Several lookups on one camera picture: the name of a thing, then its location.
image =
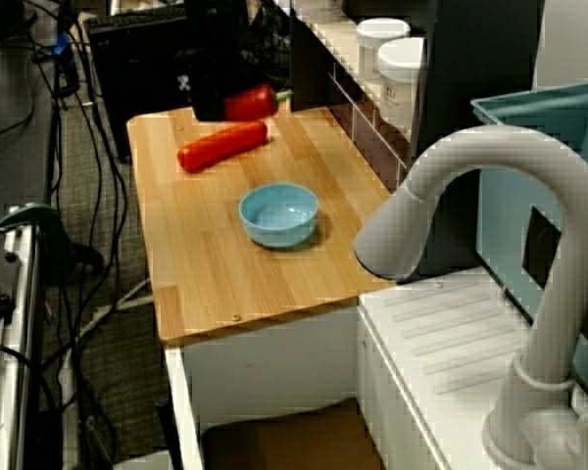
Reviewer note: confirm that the white lidded jar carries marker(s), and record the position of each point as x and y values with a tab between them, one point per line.
372	44
399	88

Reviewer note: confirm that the green clamp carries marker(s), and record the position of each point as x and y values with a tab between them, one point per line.
44	215

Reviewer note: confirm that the teal plastic bin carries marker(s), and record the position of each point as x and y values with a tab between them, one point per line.
500	235

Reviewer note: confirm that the dark grey upright panel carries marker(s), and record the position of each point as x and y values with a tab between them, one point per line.
470	59

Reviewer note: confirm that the light blue bowl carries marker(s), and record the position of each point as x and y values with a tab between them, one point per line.
279	220

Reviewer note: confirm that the black computer tower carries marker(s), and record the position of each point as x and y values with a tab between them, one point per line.
137	73

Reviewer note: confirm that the white toy kitchen unit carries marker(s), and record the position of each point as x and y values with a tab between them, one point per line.
284	362

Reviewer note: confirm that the red toy sausage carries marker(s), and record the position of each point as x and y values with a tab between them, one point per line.
220	147

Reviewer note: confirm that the red toy chili pepper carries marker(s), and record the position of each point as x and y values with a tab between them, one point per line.
252	104

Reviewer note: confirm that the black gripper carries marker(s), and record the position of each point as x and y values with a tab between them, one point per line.
215	39

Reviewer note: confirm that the blue tape wrap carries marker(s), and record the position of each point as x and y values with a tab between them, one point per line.
63	49

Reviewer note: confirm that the white toy faucet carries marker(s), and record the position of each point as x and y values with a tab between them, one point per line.
519	147

